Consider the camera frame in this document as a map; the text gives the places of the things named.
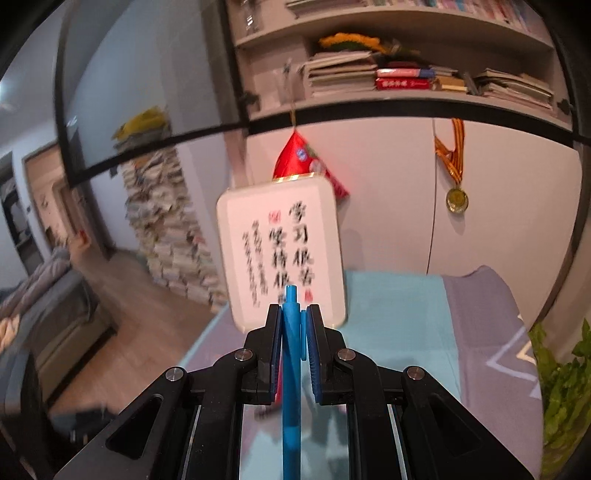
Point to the red book pair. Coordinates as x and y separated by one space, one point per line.
401 78

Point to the yellow flower garland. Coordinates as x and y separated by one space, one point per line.
351 42

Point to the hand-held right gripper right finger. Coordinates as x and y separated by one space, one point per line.
314 341

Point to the tall stack of books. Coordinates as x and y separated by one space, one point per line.
166 230

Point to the gold medal with striped ribbon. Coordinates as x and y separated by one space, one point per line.
457 198

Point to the wooden door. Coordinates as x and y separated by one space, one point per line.
46 194

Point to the grey sofa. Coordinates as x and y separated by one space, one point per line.
55 300

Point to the black curved frame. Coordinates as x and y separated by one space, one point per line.
369 113

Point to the grey paperback stack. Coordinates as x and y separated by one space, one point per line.
341 74

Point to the blue pen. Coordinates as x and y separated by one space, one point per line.
292 369

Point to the blue grey desk mat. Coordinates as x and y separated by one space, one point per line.
392 314

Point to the yellow cloth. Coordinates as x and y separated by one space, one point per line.
143 124

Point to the framed calligraphy plaque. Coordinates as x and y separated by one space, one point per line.
277 230

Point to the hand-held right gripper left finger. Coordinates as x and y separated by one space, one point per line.
276 332

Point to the red hanging ornament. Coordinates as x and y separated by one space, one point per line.
295 157

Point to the green leafy plant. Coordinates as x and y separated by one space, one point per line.
563 392

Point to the white bookshelf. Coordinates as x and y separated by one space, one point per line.
277 41

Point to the pale booklet stack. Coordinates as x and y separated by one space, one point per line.
517 87

